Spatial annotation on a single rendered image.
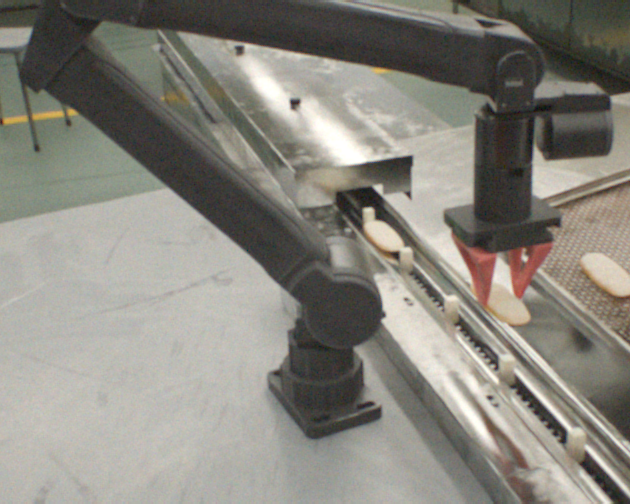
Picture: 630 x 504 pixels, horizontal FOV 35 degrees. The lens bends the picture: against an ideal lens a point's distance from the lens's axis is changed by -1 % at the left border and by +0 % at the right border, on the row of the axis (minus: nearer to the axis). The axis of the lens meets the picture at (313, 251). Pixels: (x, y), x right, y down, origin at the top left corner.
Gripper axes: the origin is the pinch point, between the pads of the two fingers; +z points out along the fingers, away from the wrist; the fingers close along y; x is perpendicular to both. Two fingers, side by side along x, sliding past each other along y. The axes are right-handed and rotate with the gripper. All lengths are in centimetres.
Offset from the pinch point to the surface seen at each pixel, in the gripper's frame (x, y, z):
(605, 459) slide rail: -18.6, 1.5, 8.5
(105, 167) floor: 313, -17, 92
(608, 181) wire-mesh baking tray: 24.1, 27.9, 1.2
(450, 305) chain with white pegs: 11.1, -0.6, 6.9
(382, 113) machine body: 94, 23, 12
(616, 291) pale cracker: 0.7, 14.4, 3.3
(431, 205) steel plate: 48, 13, 11
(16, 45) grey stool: 349, -43, 46
